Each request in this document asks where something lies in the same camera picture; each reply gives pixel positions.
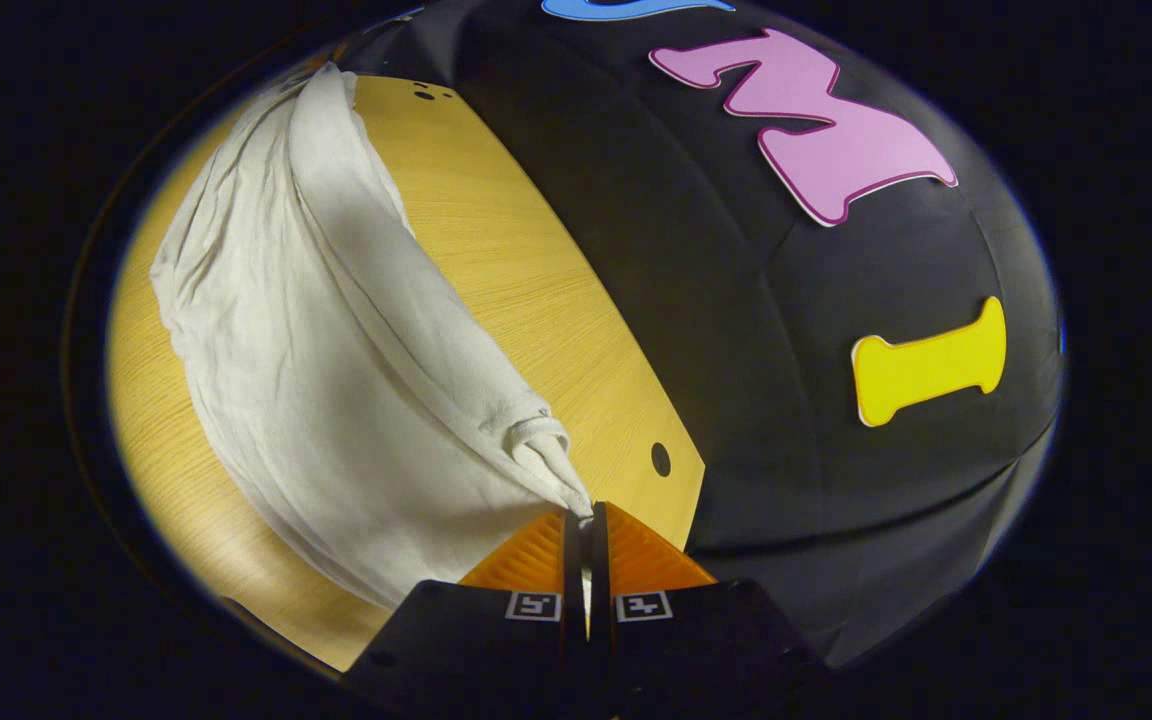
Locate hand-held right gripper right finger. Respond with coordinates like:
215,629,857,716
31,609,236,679
591,500,829,713

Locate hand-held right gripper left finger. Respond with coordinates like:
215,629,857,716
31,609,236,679
341,508,589,713

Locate white jeans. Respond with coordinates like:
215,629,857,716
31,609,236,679
149,62,597,611

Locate black backdrop cloth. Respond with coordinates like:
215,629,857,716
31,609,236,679
336,0,1067,671

